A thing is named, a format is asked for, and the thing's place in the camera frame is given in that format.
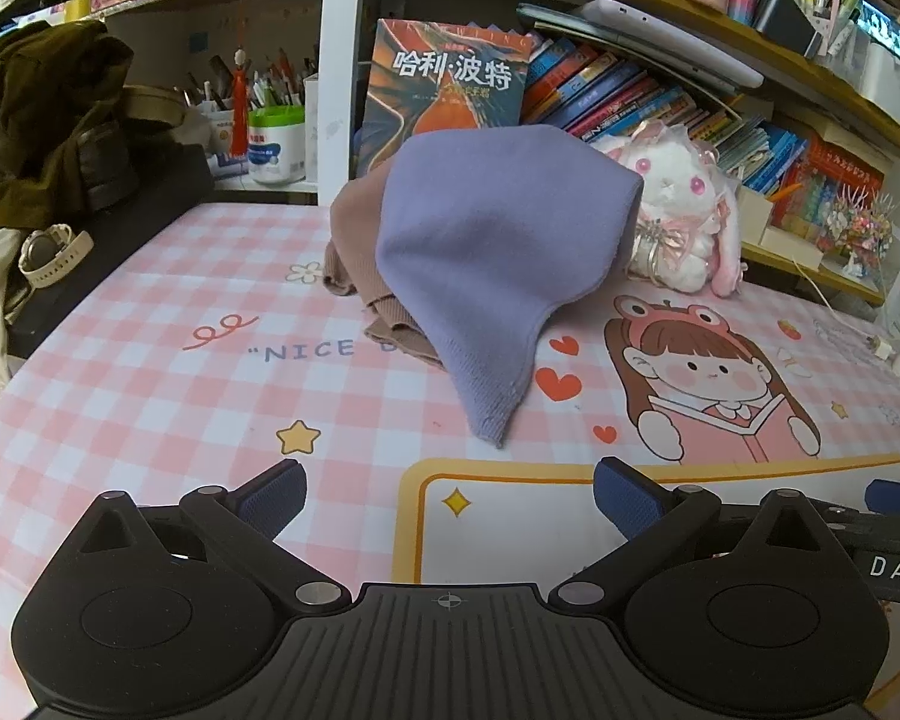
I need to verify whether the purple and brown knit sweater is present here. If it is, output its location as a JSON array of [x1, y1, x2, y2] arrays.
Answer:
[[322, 127, 646, 449]]

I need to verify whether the row of colourful books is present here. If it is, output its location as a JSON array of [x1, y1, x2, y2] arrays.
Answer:
[[521, 34, 811, 196]]

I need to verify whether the white wristwatch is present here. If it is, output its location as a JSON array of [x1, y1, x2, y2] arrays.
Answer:
[[16, 225, 95, 290]]

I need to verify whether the pen holder with pens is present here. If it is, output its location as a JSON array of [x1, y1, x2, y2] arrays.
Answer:
[[178, 51, 320, 121]]

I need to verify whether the olive green jacket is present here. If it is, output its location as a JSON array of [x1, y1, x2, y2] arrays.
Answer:
[[0, 21, 140, 226]]

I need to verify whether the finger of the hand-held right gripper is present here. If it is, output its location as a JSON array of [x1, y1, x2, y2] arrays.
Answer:
[[829, 480, 900, 541]]

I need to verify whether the desk organizer with pens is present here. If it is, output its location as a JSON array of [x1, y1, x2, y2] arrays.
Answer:
[[756, 0, 865, 59]]

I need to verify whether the white pink plush bunny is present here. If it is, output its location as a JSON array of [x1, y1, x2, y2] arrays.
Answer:
[[592, 120, 743, 299]]

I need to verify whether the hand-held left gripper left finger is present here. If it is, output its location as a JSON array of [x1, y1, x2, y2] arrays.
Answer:
[[67, 459, 344, 613]]

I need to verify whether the dark fantasy novel book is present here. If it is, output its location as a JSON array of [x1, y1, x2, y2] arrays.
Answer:
[[351, 17, 533, 181]]

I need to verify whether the black bag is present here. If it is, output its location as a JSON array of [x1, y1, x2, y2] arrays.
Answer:
[[6, 141, 220, 361]]

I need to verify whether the red tassel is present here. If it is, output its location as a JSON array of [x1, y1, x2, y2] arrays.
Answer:
[[229, 49, 253, 160]]

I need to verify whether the white tablet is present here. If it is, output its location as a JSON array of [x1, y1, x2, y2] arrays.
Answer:
[[574, 0, 764, 92]]

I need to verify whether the phone with lit screen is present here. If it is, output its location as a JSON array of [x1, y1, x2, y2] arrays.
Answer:
[[859, 4, 900, 70]]

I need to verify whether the white cable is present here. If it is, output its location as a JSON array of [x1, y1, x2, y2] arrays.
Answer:
[[791, 259, 882, 346]]

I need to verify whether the colourful flower ornament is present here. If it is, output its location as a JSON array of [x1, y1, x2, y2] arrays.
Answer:
[[825, 191, 895, 272]]

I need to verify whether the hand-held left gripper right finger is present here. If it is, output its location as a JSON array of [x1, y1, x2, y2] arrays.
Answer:
[[549, 456, 841, 607]]

